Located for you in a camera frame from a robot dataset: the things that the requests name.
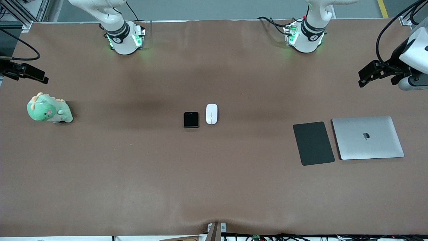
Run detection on silver closed laptop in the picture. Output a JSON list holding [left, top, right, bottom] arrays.
[[332, 116, 405, 160]]

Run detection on green dinosaur plush toy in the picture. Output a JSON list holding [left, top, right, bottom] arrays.
[[27, 92, 74, 124]]

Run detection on black left arm base cables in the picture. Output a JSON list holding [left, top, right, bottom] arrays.
[[257, 16, 305, 36]]

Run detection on dark grey mouse pad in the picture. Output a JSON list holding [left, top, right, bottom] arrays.
[[293, 122, 335, 166]]

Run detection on black hanging cable loop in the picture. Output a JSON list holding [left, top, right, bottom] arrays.
[[410, 0, 428, 18]]

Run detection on brown table cover sheet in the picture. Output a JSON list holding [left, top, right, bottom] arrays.
[[0, 18, 428, 237]]

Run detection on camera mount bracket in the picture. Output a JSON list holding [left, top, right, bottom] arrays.
[[207, 222, 227, 241]]

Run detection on white computer mouse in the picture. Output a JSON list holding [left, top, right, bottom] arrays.
[[206, 103, 218, 125]]

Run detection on black right arm base cable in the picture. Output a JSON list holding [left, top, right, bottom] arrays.
[[125, 0, 140, 22]]

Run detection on aluminium frame profile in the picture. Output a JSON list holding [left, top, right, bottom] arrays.
[[0, 0, 50, 31]]

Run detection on black left arm wrist cable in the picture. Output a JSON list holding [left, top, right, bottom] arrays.
[[375, 0, 428, 66]]

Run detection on black phone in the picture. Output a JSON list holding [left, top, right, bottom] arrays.
[[184, 112, 199, 129]]

